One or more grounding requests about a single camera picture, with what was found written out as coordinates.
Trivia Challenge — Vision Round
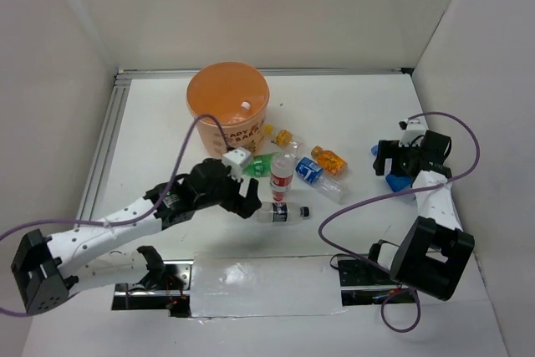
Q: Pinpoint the clear bottle black cap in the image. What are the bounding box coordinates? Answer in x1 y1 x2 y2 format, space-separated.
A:
256 202 311 226

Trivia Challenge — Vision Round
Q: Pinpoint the green plastic soda bottle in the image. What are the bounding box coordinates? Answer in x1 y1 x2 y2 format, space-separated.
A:
244 152 277 178

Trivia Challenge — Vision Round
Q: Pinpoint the clear bottle blue cap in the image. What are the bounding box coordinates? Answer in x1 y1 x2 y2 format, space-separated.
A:
373 140 412 192

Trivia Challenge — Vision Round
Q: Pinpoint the clear bottle red label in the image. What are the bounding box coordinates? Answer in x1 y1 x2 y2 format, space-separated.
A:
270 152 295 202

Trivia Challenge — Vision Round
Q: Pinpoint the orange juice bottle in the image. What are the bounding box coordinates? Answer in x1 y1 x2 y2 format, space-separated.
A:
311 145 348 176

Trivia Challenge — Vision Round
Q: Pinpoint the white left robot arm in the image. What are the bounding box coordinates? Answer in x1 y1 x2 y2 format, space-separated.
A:
11 148 261 316

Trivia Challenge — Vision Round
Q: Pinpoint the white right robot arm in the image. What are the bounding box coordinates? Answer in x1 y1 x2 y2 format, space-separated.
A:
364 130 475 301

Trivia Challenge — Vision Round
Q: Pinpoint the white-capped bottle inside bin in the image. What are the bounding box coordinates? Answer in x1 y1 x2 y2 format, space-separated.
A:
231 101 251 123

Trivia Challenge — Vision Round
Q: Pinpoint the orange capybara plastic bin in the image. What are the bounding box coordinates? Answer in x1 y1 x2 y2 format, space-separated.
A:
186 62 270 158

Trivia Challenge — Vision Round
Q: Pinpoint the clear bottle blue label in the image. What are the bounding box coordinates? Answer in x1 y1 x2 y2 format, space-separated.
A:
295 157 348 205

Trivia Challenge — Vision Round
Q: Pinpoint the clear bottle yellow cap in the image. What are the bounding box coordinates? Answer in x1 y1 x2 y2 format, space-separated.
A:
263 124 303 157

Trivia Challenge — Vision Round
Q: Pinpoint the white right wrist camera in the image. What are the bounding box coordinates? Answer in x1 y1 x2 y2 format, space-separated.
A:
399 118 426 147

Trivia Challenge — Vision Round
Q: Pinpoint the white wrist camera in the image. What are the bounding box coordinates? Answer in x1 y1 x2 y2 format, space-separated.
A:
399 118 426 147
222 147 253 180

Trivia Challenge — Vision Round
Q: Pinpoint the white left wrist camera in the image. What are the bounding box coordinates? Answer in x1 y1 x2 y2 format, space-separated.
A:
222 147 253 180

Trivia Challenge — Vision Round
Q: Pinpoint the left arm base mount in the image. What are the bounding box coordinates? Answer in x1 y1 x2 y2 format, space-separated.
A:
111 246 193 318

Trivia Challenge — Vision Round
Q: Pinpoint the aluminium frame rail left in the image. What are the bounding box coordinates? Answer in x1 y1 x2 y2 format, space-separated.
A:
77 74 131 220

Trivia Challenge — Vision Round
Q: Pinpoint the aluminium frame rail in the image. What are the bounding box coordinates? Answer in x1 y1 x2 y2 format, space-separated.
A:
116 68 415 80
77 74 131 220

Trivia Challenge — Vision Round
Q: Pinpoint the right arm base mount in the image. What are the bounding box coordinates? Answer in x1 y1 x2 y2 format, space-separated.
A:
329 253 415 307

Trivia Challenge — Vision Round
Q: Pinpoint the aluminium frame rail back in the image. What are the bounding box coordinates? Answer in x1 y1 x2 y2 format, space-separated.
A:
116 68 415 80

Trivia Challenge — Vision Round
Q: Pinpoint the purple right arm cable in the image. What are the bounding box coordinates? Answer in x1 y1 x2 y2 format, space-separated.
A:
318 111 482 334

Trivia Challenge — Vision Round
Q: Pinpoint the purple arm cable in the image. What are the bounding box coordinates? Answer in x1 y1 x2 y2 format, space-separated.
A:
0 113 232 319
318 111 482 334

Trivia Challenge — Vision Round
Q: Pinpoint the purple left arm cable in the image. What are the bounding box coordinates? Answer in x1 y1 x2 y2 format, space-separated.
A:
0 113 232 319

